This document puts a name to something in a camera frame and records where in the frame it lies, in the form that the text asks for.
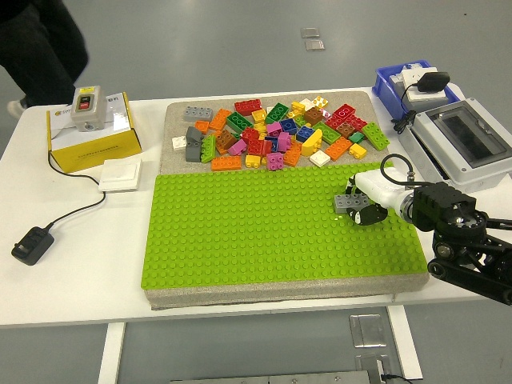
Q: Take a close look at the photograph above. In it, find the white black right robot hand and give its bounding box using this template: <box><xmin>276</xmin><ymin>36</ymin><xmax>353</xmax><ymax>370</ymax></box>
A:
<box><xmin>344</xmin><ymin>169</ymin><xmax>410</xmax><ymax>227</ymax></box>

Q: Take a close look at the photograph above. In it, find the grey two-by-four toy brick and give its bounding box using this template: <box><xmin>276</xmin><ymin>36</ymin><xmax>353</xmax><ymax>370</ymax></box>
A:
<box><xmin>334</xmin><ymin>194</ymin><xmax>363</xmax><ymax>214</ymax></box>
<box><xmin>183</xmin><ymin>106</ymin><xmax>213</xmax><ymax>123</ymax></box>

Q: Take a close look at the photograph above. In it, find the lime two-by-four toy brick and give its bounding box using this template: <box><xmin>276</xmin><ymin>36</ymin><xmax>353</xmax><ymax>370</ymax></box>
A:
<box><xmin>199</xmin><ymin>134</ymin><xmax>217</xmax><ymax>164</ymax></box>
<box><xmin>361</xmin><ymin>122</ymin><xmax>390</xmax><ymax>151</ymax></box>
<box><xmin>311</xmin><ymin>121</ymin><xmax>342</xmax><ymax>145</ymax></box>

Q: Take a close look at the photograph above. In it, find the orange two-by-four toy brick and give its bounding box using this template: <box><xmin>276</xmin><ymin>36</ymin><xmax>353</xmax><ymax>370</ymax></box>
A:
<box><xmin>210</xmin><ymin>154</ymin><xmax>242</xmax><ymax>172</ymax></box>
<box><xmin>324</xmin><ymin>136</ymin><xmax>353</xmax><ymax>162</ymax></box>
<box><xmin>210</xmin><ymin>108</ymin><xmax>232</xmax><ymax>132</ymax></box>
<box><xmin>282</xmin><ymin>140</ymin><xmax>302</xmax><ymax>167</ymax></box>

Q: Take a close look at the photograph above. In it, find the crimson toy brick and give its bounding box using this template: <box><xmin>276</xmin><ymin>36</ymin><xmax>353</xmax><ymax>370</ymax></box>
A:
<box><xmin>343</xmin><ymin>114</ymin><xmax>368</xmax><ymax>133</ymax></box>

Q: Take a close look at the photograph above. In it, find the yellow curved toy brick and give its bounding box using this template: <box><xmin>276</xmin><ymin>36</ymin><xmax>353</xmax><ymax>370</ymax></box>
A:
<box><xmin>300</xmin><ymin>128</ymin><xmax>323</xmax><ymax>157</ymax></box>

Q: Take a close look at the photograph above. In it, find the dark green toy brick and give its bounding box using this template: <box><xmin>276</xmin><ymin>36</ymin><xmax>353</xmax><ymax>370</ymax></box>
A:
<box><xmin>265</xmin><ymin>102</ymin><xmax>290</xmax><ymax>124</ymax></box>
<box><xmin>226</xmin><ymin>111</ymin><xmax>254</xmax><ymax>134</ymax></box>

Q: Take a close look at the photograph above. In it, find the large metal floor plate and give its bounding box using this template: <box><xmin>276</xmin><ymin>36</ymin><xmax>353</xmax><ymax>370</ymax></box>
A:
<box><xmin>354</xmin><ymin>354</ymin><xmax>392</xmax><ymax>381</ymax></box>
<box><xmin>349</xmin><ymin>314</ymin><xmax>387</xmax><ymax>348</ymax></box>

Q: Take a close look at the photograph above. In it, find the magenta sloped toy brick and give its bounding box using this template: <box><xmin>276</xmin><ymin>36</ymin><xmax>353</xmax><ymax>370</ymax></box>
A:
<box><xmin>227</xmin><ymin>138</ymin><xmax>248</xmax><ymax>157</ymax></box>

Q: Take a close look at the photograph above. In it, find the green studded baseplate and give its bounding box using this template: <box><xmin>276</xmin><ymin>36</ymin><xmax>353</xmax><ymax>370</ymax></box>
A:
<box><xmin>140</xmin><ymin>162</ymin><xmax>429</xmax><ymax>290</ymax></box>

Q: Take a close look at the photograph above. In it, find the blue plastic bin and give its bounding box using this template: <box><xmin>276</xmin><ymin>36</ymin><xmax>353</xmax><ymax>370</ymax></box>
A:
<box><xmin>372</xmin><ymin>59</ymin><xmax>461</xmax><ymax>121</ymax></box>

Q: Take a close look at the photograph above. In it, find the black plug adapter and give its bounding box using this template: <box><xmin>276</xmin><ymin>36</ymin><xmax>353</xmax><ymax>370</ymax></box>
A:
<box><xmin>415</xmin><ymin>71</ymin><xmax>451</xmax><ymax>94</ymax></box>

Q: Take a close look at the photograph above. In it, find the white table leg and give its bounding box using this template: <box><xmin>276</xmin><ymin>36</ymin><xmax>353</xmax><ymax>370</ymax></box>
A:
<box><xmin>386</xmin><ymin>306</ymin><xmax>424</xmax><ymax>380</ymax></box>
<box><xmin>98</xmin><ymin>322</ymin><xmax>126</xmax><ymax>384</ymax></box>

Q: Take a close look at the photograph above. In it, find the grey metal floor bar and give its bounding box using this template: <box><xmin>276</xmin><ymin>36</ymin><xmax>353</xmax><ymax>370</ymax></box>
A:
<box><xmin>170</xmin><ymin>370</ymin><xmax>371</xmax><ymax>384</ymax></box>

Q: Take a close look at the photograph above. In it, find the yellow white cardboard box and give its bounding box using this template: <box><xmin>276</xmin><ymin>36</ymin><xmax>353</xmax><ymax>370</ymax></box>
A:
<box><xmin>46</xmin><ymin>91</ymin><xmax>143</xmax><ymax>174</ymax></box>

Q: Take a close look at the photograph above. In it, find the black power adapter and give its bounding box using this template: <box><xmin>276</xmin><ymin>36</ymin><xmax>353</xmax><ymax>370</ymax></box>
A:
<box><xmin>10</xmin><ymin>226</ymin><xmax>55</xmax><ymax>266</ymax></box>

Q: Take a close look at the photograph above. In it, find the person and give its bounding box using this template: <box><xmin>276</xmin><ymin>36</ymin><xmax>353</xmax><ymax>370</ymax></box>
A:
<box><xmin>0</xmin><ymin>0</ymin><xmax>89</xmax><ymax>119</ymax></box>

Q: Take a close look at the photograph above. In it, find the white electrical enclosure box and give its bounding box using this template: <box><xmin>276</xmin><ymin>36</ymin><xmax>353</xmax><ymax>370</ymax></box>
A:
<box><xmin>398</xmin><ymin>98</ymin><xmax>512</xmax><ymax>200</ymax></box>

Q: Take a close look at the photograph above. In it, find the black bundled plug cord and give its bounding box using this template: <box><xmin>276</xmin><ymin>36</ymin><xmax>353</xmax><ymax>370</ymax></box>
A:
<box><xmin>392</xmin><ymin>86</ymin><xmax>419</xmax><ymax>135</ymax></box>

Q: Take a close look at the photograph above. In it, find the white wall switch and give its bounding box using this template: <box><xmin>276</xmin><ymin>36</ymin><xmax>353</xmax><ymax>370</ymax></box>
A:
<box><xmin>97</xmin><ymin>158</ymin><xmax>143</xmax><ymax>193</ymax></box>

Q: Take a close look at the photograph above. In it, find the grey push-button switch box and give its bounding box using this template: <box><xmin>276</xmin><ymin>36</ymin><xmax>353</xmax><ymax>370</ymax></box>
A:
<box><xmin>70</xmin><ymin>85</ymin><xmax>108</xmax><ymax>133</ymax></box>

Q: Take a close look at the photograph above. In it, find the black adapter cord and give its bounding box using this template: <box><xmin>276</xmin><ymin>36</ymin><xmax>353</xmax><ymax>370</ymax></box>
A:
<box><xmin>46</xmin><ymin>151</ymin><xmax>107</xmax><ymax>232</ymax></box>

